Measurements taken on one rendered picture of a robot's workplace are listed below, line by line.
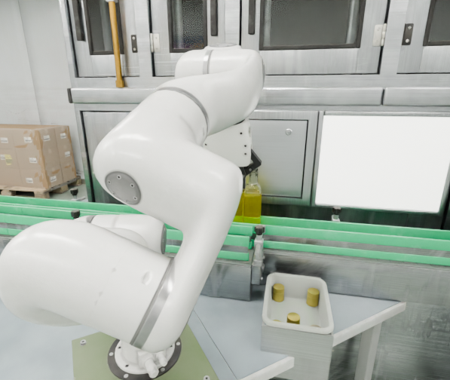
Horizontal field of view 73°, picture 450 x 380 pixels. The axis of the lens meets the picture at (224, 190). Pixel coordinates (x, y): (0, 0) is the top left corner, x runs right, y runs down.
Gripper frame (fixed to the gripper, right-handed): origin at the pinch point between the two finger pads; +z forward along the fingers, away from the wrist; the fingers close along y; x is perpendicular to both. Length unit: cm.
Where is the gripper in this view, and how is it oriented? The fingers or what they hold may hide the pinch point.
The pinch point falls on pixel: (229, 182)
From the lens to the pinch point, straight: 68.9
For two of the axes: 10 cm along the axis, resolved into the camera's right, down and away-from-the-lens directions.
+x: -2.0, 5.4, -8.2
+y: -9.8, -0.6, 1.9
